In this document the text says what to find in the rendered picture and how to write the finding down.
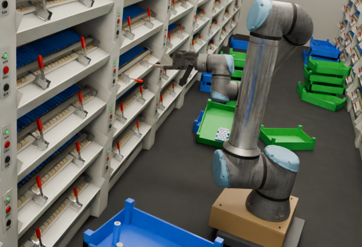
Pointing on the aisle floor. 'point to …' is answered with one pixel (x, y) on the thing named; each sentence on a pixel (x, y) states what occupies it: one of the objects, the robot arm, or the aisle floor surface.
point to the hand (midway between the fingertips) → (158, 65)
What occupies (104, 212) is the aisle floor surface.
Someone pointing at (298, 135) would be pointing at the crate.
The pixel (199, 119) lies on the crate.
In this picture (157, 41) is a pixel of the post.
